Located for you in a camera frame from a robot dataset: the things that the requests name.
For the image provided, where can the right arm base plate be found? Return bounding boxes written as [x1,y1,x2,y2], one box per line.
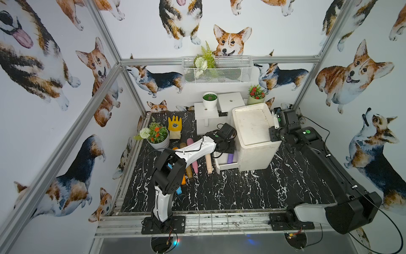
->
[268,212,315,231]

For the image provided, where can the yellow work glove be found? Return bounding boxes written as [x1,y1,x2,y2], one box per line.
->
[168,115,182,140]

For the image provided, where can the blue microphone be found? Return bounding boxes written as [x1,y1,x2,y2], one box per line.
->
[168,163,182,195]

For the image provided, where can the purple microphone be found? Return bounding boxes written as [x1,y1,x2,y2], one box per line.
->
[227,153,234,164]

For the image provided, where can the white cup green top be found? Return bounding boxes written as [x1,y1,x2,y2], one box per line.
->
[202,92,218,111]

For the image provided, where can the beige cream microphone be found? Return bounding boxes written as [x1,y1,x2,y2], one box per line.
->
[205,153,213,174]

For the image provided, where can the orange flower white pot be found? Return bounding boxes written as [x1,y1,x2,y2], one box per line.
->
[133,118,170,151]

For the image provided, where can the orange microphone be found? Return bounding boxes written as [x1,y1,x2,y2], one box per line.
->
[173,147,186,185]

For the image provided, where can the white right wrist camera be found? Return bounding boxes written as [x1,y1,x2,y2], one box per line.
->
[271,112,280,129]

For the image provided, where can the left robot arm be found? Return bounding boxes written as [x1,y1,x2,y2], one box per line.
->
[152,123,237,223]

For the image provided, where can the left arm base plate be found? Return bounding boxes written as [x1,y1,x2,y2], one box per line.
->
[141,216,186,235]

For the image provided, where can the green fern white flowers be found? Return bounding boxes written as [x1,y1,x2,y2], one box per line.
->
[193,41,216,79]

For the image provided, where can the red flower pot plant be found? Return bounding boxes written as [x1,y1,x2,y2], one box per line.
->
[247,85,265,105]

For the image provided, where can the gold brown microphone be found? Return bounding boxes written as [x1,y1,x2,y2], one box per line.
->
[180,142,193,181]

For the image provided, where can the white stepped display stand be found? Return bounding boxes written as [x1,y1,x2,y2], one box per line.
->
[194,92,245,135]

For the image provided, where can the white wire wall basket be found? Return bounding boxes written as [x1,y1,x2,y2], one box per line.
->
[182,56,253,84]

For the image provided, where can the white bottom drawer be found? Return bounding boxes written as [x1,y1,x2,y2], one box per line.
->
[213,150,239,174]

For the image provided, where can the pink microphone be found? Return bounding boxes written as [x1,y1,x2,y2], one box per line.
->
[187,138,198,174]

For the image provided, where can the white drawer cabinet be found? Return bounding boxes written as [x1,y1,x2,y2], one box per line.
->
[232,103,281,171]

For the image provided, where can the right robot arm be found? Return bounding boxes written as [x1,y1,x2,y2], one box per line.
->
[269,108,382,235]

